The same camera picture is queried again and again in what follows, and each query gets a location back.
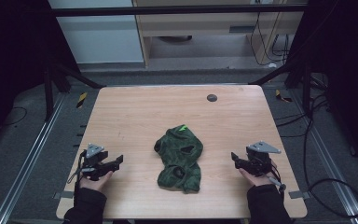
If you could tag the black frame crossbar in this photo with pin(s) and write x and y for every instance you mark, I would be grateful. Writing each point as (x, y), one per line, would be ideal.
(180, 10)

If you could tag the green camouflage garment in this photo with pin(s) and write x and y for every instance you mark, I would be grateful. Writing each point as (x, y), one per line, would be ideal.
(180, 158)

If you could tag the person's left hand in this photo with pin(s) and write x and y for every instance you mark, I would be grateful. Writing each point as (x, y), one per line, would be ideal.
(95, 184)

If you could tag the black metal stand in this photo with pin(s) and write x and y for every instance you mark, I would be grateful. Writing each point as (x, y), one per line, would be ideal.
(49, 93)
(306, 90)

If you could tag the grey tape strip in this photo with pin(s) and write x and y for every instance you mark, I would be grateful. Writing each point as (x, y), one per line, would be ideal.
(62, 195)
(299, 194)

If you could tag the yellow black striped tape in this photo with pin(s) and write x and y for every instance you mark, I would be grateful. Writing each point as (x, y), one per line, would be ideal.
(81, 100)
(282, 96)

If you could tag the person's right hand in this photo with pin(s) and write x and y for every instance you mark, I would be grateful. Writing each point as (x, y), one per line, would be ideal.
(258, 179)

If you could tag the white cabinet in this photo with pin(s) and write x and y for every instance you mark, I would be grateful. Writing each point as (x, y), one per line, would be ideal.
(99, 37)

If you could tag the metal floor rail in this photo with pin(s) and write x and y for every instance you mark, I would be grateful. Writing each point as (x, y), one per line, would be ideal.
(332, 168)
(28, 158)

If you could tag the grey round table grommet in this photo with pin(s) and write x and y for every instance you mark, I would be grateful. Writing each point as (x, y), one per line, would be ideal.
(212, 98)

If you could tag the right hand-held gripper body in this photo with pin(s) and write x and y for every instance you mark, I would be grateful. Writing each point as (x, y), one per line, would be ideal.
(259, 160)

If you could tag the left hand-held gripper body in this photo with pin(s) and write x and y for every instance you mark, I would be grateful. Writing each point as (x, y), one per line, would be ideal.
(93, 161)

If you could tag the light wooden desk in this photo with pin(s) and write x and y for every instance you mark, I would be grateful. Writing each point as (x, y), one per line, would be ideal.
(199, 23)

